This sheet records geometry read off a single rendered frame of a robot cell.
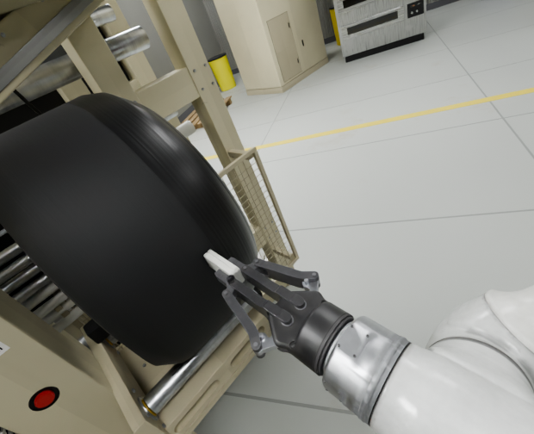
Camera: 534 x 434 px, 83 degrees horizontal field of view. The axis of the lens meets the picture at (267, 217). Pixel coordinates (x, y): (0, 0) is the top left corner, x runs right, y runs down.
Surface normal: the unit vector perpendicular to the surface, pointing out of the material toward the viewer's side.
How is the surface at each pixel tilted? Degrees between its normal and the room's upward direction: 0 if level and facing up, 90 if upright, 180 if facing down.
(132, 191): 55
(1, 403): 90
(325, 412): 0
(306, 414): 0
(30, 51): 90
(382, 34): 90
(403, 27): 90
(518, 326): 12
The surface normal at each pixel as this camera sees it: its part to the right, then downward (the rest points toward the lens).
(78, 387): 0.68, 0.23
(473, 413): -0.29, -0.67
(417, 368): -0.23, -0.86
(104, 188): 0.30, -0.32
